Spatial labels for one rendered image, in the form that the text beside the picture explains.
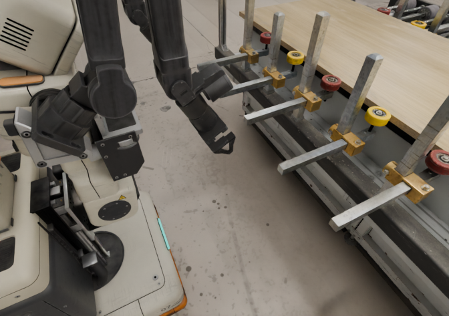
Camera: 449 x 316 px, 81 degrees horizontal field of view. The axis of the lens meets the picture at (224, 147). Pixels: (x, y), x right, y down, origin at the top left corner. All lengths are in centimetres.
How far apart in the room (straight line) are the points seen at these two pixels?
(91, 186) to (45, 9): 47
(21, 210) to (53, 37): 57
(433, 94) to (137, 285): 145
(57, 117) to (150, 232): 98
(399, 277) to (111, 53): 154
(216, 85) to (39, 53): 34
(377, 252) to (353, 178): 61
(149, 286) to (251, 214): 76
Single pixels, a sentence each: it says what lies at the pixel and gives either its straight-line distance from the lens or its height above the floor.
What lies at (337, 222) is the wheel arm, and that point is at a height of 85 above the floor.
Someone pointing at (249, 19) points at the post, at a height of 100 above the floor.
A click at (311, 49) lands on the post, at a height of 105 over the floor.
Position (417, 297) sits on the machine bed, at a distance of 165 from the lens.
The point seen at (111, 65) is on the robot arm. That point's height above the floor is 129.
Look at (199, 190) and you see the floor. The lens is 185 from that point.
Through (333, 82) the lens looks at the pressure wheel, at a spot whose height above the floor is 91.
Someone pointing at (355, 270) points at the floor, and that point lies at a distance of 175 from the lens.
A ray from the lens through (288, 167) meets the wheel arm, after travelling 93.
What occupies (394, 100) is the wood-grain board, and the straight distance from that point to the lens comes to 123.
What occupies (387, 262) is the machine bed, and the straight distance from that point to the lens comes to 165.
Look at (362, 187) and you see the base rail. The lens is 112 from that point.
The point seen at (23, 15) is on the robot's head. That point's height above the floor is 134.
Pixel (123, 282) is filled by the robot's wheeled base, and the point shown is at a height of 28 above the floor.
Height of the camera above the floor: 151
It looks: 46 degrees down
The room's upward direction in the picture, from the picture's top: straight up
